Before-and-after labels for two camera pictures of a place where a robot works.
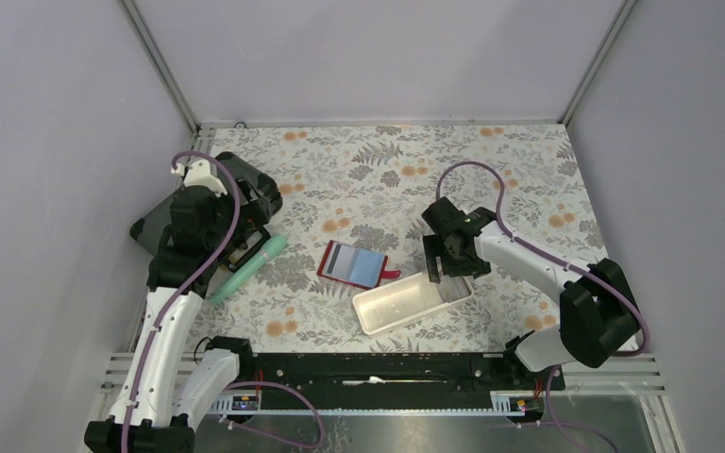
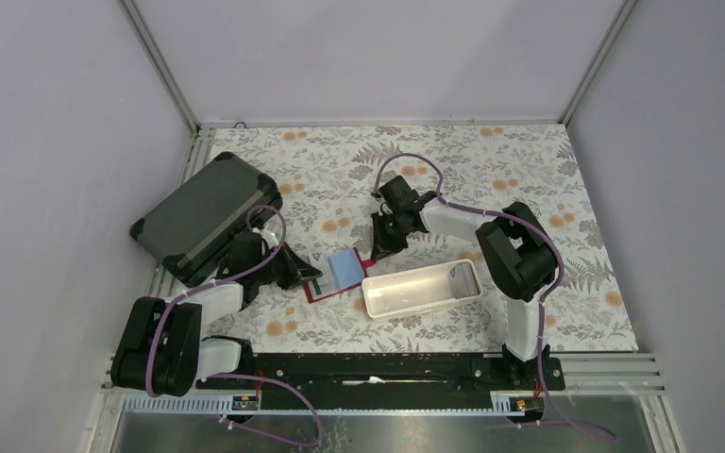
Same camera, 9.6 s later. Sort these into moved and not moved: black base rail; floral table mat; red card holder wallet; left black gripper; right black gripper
Moved: right black gripper; red card holder wallet; left black gripper
Not moved: floral table mat; black base rail
